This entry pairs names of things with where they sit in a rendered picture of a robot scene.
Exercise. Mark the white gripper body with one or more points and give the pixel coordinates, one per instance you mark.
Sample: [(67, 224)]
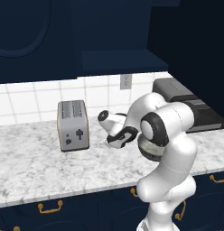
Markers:
[(118, 143)]

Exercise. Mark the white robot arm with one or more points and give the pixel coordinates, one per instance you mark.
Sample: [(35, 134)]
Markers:
[(169, 168)]

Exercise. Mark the grey speckled bowl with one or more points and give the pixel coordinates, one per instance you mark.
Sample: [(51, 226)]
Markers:
[(149, 150)]

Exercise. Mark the tall navy cabinet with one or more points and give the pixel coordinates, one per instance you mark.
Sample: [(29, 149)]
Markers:
[(195, 45)]

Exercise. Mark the grey toaster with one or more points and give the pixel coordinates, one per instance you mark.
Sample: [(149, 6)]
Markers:
[(72, 126)]

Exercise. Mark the navy drawer front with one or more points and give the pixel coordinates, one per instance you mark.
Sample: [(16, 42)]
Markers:
[(211, 192), (86, 207)]

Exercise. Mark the dark grey hob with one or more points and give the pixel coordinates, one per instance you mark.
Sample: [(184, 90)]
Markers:
[(204, 117)]

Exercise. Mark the grey wall socket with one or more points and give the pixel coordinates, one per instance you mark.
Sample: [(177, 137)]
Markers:
[(126, 81)]

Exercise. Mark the open navy wall cabinet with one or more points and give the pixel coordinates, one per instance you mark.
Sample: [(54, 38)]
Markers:
[(123, 60)]

